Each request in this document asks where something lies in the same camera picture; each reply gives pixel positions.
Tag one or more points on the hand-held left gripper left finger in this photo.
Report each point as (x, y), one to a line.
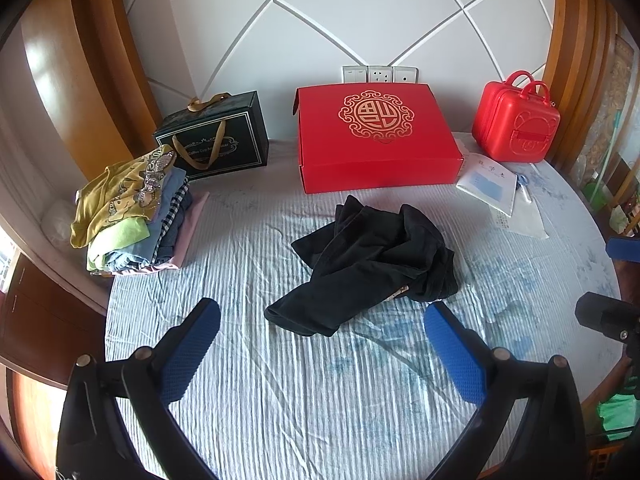
(192, 355)

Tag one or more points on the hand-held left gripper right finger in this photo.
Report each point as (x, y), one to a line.
(457, 360)

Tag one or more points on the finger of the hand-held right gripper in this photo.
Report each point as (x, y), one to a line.
(624, 249)
(602, 312)

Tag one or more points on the black garment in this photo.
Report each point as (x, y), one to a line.
(372, 255)

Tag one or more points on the stack of folded clothes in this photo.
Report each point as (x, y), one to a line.
(132, 210)

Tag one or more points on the green broom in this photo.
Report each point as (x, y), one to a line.
(600, 180)

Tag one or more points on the striped light blue bedsheet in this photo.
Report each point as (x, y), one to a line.
(280, 385)

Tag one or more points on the clear plastic bag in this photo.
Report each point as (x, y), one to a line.
(525, 220)

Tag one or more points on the green bag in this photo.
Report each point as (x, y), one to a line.
(617, 417)

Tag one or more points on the white booklet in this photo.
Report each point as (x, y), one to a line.
(487, 182)

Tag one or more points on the wooden nightstand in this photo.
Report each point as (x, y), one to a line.
(45, 315)

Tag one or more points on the small red suitcase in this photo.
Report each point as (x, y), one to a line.
(515, 120)

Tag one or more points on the dark gift box gold ribbon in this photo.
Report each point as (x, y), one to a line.
(220, 130)

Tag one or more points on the red gift box gold emblem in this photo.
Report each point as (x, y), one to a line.
(375, 135)

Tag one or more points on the white wall socket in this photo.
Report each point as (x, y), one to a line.
(380, 74)
(405, 74)
(354, 74)

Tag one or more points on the wooden headboard frame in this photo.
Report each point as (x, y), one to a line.
(105, 50)

